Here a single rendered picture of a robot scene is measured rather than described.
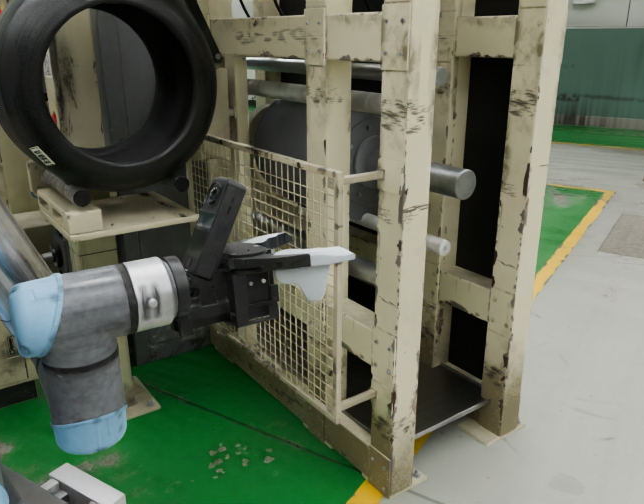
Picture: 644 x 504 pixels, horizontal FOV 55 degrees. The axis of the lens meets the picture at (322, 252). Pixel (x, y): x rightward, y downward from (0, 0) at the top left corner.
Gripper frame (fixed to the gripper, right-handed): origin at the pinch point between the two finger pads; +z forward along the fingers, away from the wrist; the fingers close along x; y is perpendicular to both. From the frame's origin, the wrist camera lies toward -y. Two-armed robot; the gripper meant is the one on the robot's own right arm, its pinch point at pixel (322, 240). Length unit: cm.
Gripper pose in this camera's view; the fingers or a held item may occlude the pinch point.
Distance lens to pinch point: 77.0
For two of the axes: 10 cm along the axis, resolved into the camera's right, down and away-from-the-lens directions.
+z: 8.5, -1.7, 5.0
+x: 5.2, 1.5, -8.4
